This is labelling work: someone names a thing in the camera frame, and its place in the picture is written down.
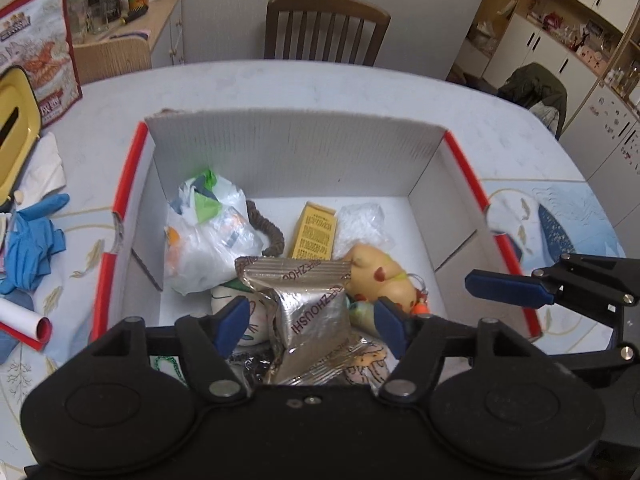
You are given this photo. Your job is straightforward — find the light wooden side cabinet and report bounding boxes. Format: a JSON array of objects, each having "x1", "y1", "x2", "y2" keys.
[{"x1": 72, "y1": 0, "x2": 187, "y2": 86}]

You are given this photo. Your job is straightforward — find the brown bead bracelet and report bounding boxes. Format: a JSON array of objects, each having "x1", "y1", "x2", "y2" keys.
[{"x1": 246, "y1": 200, "x2": 286, "y2": 258}]

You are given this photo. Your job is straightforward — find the yellow plush dog toy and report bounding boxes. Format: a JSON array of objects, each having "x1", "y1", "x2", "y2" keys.
[{"x1": 342, "y1": 244, "x2": 418, "y2": 318}]

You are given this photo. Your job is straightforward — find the red printed snack bag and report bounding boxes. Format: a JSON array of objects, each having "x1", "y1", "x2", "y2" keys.
[{"x1": 0, "y1": 0, "x2": 83, "y2": 128}]

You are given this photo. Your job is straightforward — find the yellow black screwdriver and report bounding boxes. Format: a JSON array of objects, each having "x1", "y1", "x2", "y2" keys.
[{"x1": 117, "y1": 7, "x2": 150, "y2": 26}]

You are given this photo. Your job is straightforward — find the dark foil packet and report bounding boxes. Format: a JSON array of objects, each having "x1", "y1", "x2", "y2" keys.
[{"x1": 227, "y1": 350, "x2": 273, "y2": 386}]

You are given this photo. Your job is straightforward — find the blue rubber gloves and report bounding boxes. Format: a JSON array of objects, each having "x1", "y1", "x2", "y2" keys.
[{"x1": 0, "y1": 192, "x2": 71, "y2": 296}]

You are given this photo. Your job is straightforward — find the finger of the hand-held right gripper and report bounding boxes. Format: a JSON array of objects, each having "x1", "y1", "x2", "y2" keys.
[
  {"x1": 544, "y1": 342, "x2": 640, "y2": 376},
  {"x1": 465, "y1": 253, "x2": 640, "y2": 329}
]

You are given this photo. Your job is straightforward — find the small yellow box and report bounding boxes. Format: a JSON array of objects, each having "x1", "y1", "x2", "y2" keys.
[{"x1": 290, "y1": 201, "x2": 338, "y2": 261}]

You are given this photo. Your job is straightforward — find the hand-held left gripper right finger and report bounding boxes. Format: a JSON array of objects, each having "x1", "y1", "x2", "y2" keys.
[{"x1": 373, "y1": 296, "x2": 544, "y2": 403}]

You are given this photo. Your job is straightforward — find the red cardboard box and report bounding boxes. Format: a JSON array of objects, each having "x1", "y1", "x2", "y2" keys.
[{"x1": 95, "y1": 107, "x2": 543, "y2": 356}]

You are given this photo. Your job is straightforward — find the yellow tissue box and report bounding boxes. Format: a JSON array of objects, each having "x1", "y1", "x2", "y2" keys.
[{"x1": 0, "y1": 67, "x2": 43, "y2": 213}]

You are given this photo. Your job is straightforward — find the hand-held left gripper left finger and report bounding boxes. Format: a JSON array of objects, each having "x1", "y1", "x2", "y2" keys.
[{"x1": 90, "y1": 295, "x2": 251, "y2": 405}]

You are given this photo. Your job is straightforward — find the brown wooden chair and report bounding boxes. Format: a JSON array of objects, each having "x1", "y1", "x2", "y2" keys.
[{"x1": 264, "y1": 0, "x2": 392, "y2": 67}]

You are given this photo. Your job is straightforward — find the rolled red white paper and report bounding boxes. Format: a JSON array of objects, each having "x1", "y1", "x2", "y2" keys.
[{"x1": 0, "y1": 297, "x2": 52, "y2": 351}]

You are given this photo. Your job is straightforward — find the white padded vest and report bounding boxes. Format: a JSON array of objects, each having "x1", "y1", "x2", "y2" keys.
[{"x1": 530, "y1": 101, "x2": 561, "y2": 133}]

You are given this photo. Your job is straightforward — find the orange keychain charm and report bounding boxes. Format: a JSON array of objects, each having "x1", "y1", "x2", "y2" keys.
[{"x1": 407, "y1": 272, "x2": 433, "y2": 317}]

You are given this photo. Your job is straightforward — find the white tissue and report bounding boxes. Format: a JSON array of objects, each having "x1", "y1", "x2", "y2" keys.
[{"x1": 15, "y1": 131, "x2": 67, "y2": 201}]

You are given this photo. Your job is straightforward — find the clear bag of white pellets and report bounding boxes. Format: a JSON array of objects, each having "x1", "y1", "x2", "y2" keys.
[{"x1": 332, "y1": 202, "x2": 396, "y2": 258}]

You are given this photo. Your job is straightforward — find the silver foil snack packet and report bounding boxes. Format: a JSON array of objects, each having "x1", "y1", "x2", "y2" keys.
[{"x1": 235, "y1": 256, "x2": 353, "y2": 386}]

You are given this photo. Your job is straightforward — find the dark green jacket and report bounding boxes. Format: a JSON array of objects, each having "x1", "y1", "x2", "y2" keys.
[{"x1": 497, "y1": 62, "x2": 568, "y2": 138}]

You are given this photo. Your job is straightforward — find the printed clear snack packet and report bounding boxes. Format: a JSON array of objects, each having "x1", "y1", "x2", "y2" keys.
[{"x1": 345, "y1": 342, "x2": 393, "y2": 396}]

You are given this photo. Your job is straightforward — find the white plastic bag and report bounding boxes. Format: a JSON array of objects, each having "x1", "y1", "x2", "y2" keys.
[{"x1": 165, "y1": 169, "x2": 265, "y2": 296}]

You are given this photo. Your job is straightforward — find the green face sachet with tassel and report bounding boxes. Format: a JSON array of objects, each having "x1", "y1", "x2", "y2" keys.
[{"x1": 210, "y1": 282, "x2": 271, "y2": 350}]

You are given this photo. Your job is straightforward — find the light blue shoe charm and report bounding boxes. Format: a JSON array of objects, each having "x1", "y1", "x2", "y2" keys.
[{"x1": 349, "y1": 302, "x2": 383, "y2": 335}]

